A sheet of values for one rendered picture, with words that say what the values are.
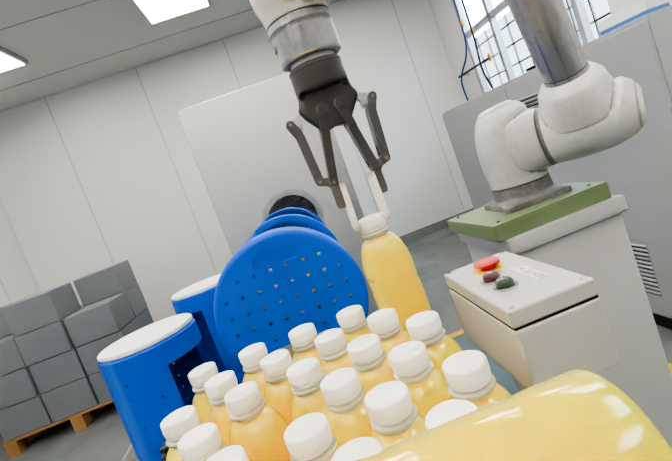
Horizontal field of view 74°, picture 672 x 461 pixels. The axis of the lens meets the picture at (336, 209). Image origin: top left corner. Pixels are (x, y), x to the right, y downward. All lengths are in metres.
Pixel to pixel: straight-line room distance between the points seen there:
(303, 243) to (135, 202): 5.47
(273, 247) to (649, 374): 1.03
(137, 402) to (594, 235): 1.26
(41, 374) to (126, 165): 2.75
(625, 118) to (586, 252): 0.33
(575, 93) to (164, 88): 5.54
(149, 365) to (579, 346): 1.09
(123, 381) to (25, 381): 3.31
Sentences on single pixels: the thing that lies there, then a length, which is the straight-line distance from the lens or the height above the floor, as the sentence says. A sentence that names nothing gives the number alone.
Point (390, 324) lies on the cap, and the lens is 0.57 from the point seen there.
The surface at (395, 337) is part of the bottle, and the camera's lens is 0.58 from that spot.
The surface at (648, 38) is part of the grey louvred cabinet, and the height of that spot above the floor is 1.36.
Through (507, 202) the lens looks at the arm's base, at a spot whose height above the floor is 1.06.
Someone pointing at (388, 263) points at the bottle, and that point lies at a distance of 0.61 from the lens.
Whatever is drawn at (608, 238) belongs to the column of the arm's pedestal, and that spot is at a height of 0.91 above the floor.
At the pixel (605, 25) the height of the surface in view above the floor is 1.49.
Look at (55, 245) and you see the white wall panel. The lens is 6.60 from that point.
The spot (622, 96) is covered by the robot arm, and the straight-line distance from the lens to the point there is 1.19.
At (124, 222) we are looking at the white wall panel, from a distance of 6.27.
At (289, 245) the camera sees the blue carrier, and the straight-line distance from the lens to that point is 0.81.
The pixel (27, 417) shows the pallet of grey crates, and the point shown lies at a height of 0.27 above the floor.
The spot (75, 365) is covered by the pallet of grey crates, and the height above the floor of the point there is 0.53.
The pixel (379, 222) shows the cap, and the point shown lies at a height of 1.21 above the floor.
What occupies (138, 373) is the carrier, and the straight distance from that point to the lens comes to 1.38.
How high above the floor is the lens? 1.30
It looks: 5 degrees down
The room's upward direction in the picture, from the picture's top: 20 degrees counter-clockwise
